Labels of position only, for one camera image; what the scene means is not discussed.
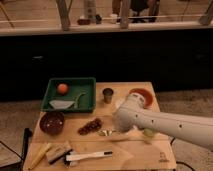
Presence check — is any silver metal fork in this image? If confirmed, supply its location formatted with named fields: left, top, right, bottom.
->
left=98, top=130, right=116, bottom=136

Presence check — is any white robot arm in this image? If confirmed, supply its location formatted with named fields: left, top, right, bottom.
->
left=114, top=93, right=213, bottom=151

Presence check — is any orange bowl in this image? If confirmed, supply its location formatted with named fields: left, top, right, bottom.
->
left=129, top=88, right=153, bottom=108

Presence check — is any dark purple bowl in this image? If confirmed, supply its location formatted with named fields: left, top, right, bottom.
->
left=39, top=111, right=65, bottom=135

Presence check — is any small metal cup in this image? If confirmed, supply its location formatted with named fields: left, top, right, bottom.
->
left=103, top=88, right=114, bottom=104

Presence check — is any green bean pod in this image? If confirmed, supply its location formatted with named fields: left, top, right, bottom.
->
left=74, top=92, right=86, bottom=108

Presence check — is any dark grape bunch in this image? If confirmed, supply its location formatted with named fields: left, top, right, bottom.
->
left=78, top=118, right=102, bottom=135

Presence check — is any green plastic tray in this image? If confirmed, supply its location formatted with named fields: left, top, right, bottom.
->
left=41, top=77, right=96, bottom=113

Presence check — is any orange fruit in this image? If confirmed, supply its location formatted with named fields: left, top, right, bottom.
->
left=57, top=83, right=68, bottom=95

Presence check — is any grey triangular cloth piece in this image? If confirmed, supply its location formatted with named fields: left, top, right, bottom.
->
left=49, top=100, right=74, bottom=109

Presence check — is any green round fruit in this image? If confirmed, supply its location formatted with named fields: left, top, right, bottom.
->
left=143, top=129, right=156, bottom=138

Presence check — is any wooden scrub brush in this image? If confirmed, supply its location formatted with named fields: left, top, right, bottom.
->
left=46, top=141, right=71, bottom=164

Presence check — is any black table leg strap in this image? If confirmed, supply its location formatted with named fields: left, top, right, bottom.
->
left=20, top=127, right=34, bottom=168

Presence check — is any black cable on floor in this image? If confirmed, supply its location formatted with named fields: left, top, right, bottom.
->
left=169, top=137, right=197, bottom=171

